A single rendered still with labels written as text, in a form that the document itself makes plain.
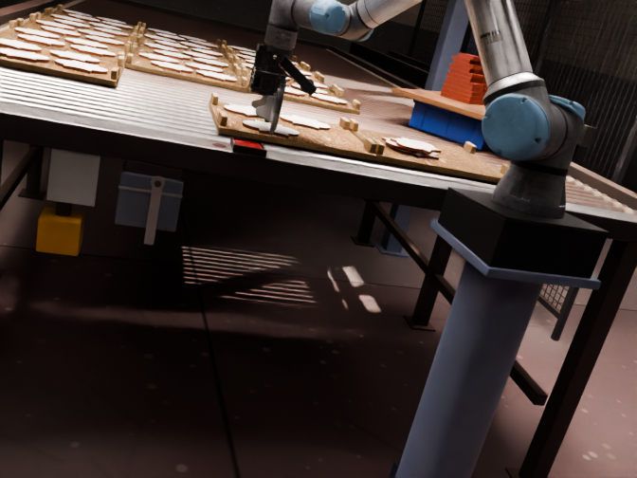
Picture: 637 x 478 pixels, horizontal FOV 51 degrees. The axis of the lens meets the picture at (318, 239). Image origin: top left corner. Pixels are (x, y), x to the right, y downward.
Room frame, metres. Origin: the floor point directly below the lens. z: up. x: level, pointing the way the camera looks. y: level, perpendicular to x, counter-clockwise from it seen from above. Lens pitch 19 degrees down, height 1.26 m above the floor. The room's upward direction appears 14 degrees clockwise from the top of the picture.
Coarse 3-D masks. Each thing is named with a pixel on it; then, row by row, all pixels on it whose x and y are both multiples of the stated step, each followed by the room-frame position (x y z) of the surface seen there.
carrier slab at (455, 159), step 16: (384, 144) 1.87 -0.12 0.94; (432, 144) 2.08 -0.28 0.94; (384, 160) 1.70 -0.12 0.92; (400, 160) 1.72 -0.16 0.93; (416, 160) 1.75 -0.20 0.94; (432, 160) 1.81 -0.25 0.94; (448, 160) 1.87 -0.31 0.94; (464, 160) 1.93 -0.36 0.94; (480, 160) 1.99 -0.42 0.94; (464, 176) 1.77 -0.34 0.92; (480, 176) 1.78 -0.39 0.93; (496, 176) 1.80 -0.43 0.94
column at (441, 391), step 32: (480, 288) 1.31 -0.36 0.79; (512, 288) 1.29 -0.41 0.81; (448, 320) 1.37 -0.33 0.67; (480, 320) 1.30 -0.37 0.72; (512, 320) 1.30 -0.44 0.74; (448, 352) 1.33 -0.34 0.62; (480, 352) 1.29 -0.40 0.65; (512, 352) 1.31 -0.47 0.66; (448, 384) 1.31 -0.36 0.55; (480, 384) 1.29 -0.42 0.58; (416, 416) 1.37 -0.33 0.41; (448, 416) 1.30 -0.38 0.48; (480, 416) 1.30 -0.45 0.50; (416, 448) 1.33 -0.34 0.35; (448, 448) 1.29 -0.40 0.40; (480, 448) 1.33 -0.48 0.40
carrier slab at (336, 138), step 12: (216, 108) 1.80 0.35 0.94; (216, 120) 1.64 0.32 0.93; (228, 120) 1.67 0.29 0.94; (240, 120) 1.70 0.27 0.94; (228, 132) 1.58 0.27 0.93; (240, 132) 1.58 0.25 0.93; (252, 132) 1.60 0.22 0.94; (300, 132) 1.75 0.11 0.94; (312, 132) 1.79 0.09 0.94; (324, 132) 1.84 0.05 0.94; (336, 132) 1.88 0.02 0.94; (348, 132) 1.93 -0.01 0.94; (288, 144) 1.62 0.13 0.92; (300, 144) 1.63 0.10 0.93; (312, 144) 1.64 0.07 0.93; (324, 144) 1.67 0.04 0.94; (336, 144) 1.70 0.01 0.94; (348, 144) 1.74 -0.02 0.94; (360, 144) 1.78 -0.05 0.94; (360, 156) 1.68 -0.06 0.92; (372, 156) 1.69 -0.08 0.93
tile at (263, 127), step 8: (248, 120) 1.69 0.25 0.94; (256, 120) 1.71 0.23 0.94; (248, 128) 1.63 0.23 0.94; (256, 128) 1.63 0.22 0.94; (264, 128) 1.64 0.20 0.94; (280, 128) 1.69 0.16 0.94; (288, 128) 1.72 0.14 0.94; (280, 136) 1.63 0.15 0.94; (288, 136) 1.63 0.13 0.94; (296, 136) 1.67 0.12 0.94
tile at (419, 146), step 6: (396, 138) 1.86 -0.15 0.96; (402, 138) 1.89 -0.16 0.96; (396, 144) 1.82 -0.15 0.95; (402, 144) 1.80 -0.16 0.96; (408, 144) 1.82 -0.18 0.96; (414, 144) 1.84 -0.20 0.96; (420, 144) 1.87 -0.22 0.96; (426, 144) 1.89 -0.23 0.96; (414, 150) 1.79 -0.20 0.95; (420, 150) 1.80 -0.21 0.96; (426, 150) 1.80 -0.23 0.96; (432, 150) 1.83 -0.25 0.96; (438, 150) 1.85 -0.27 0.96
